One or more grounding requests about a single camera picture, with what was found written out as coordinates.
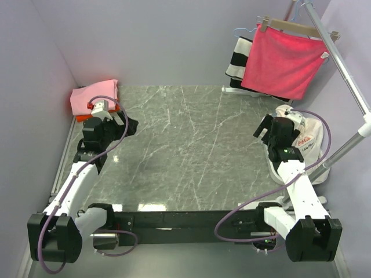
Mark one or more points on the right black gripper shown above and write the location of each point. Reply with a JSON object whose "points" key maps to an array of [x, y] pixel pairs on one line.
{"points": [[266, 123]]}

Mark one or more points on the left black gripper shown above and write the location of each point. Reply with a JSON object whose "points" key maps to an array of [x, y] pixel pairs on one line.
{"points": [[112, 122]]}

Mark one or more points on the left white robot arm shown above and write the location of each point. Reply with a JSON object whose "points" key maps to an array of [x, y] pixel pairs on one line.
{"points": [[57, 234]]}

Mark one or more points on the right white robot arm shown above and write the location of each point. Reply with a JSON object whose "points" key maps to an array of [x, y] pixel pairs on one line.
{"points": [[311, 234]]}

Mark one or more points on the white coca-cola t-shirt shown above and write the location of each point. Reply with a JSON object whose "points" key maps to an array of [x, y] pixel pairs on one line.
{"points": [[310, 138]]}

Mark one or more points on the white laundry basket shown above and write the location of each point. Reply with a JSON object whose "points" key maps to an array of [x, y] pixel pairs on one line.
{"points": [[272, 171]]}

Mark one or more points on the folded orange t-shirt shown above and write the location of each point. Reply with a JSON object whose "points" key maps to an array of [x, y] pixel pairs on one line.
{"points": [[84, 117]]}

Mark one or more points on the folded pink t-shirt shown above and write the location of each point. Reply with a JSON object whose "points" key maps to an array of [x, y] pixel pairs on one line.
{"points": [[80, 98]]}

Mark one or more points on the black white striped cloth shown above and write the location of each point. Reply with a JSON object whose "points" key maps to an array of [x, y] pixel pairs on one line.
{"points": [[236, 70]]}

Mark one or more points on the red hanging towel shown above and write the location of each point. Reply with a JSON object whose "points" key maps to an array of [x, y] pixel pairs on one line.
{"points": [[282, 65]]}

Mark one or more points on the silver clothes rack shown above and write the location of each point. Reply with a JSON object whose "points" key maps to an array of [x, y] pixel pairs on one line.
{"points": [[348, 186]]}

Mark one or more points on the wooden clip hanger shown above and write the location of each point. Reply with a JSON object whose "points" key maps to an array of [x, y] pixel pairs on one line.
{"points": [[288, 26]]}

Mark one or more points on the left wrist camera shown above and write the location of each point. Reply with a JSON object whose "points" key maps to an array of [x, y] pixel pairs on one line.
{"points": [[100, 110]]}

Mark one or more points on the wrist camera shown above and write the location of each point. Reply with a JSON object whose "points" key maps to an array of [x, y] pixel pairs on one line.
{"points": [[296, 117], [100, 110]]}

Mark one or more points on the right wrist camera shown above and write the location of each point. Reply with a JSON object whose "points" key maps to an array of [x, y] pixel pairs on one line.
{"points": [[296, 117]]}

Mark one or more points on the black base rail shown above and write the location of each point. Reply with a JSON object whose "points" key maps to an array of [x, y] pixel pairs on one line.
{"points": [[179, 227]]}

